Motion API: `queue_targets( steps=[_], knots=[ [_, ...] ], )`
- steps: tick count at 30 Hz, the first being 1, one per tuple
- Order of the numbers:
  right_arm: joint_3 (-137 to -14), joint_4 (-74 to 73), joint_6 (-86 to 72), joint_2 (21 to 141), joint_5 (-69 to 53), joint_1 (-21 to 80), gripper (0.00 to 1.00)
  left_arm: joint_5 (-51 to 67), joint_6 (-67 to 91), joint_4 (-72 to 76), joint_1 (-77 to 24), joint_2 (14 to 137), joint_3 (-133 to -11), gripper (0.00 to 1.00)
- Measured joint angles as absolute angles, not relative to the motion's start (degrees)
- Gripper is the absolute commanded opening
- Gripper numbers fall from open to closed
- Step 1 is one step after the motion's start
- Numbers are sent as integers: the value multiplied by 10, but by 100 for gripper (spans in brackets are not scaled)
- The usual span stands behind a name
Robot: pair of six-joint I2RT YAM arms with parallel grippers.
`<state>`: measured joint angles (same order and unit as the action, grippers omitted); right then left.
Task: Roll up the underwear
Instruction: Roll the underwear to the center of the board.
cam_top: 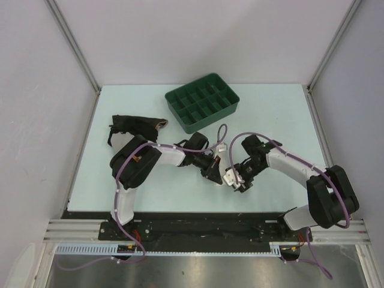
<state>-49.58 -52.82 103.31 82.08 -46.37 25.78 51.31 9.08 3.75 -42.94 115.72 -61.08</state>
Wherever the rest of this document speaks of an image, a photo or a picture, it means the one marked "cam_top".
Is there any front aluminium rail right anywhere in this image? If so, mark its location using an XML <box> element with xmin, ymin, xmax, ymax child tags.
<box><xmin>311</xmin><ymin>220</ymin><xmax>371</xmax><ymax>245</ymax></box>

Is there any white cable duct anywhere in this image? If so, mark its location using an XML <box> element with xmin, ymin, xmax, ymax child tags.
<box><xmin>55</xmin><ymin>242</ymin><xmax>299</xmax><ymax>257</ymax></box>

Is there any green compartment tray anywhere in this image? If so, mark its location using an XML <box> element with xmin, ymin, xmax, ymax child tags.
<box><xmin>164</xmin><ymin>73</ymin><xmax>240</xmax><ymax>134</ymax></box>

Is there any left aluminium corner post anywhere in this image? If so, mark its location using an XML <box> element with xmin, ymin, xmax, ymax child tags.
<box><xmin>44</xmin><ymin>0</ymin><xmax>101</xmax><ymax>94</ymax></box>

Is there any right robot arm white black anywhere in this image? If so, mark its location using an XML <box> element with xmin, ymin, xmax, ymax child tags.
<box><xmin>230</xmin><ymin>132</ymin><xmax>359</xmax><ymax>241</ymax></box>

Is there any black underwear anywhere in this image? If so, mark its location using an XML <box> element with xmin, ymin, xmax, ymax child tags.
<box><xmin>107</xmin><ymin>115</ymin><xmax>168</xmax><ymax>146</ymax></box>

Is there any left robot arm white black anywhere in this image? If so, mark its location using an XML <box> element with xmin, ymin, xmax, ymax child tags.
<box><xmin>109</xmin><ymin>132</ymin><xmax>227</xmax><ymax>240</ymax></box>

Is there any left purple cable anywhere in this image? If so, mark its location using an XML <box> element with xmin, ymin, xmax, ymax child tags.
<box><xmin>56</xmin><ymin>124</ymin><xmax>228</xmax><ymax>271</ymax></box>

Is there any white underwear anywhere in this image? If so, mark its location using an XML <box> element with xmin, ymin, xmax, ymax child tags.
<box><xmin>214</xmin><ymin>156</ymin><xmax>230</xmax><ymax>187</ymax></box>

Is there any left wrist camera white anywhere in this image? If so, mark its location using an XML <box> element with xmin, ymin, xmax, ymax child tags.
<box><xmin>214</xmin><ymin>143</ymin><xmax>228</xmax><ymax>158</ymax></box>

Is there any aluminium corner post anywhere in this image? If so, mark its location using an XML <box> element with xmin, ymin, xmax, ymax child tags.
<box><xmin>308</xmin><ymin>0</ymin><xmax>365</xmax><ymax>91</ymax></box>
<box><xmin>44</xmin><ymin>0</ymin><xmax>101</xmax><ymax>94</ymax></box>

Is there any aluminium rail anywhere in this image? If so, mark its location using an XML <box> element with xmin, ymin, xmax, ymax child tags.
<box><xmin>41</xmin><ymin>218</ymin><xmax>106</xmax><ymax>244</ymax></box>
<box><xmin>311</xmin><ymin>220</ymin><xmax>371</xmax><ymax>245</ymax></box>

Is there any grey underwear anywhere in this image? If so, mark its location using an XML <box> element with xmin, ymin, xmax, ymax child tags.
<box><xmin>110</xmin><ymin>133</ymin><xmax>134</xmax><ymax>154</ymax></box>

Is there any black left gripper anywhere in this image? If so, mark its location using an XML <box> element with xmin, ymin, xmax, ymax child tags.
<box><xmin>191</xmin><ymin>151</ymin><xmax>221</xmax><ymax>184</ymax></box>

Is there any right aluminium corner post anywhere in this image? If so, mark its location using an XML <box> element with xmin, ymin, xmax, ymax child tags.
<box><xmin>308</xmin><ymin>0</ymin><xmax>365</xmax><ymax>91</ymax></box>

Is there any front aluminium rail left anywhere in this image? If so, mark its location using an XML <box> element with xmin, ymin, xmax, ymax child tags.
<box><xmin>41</xmin><ymin>218</ymin><xmax>106</xmax><ymax>244</ymax></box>

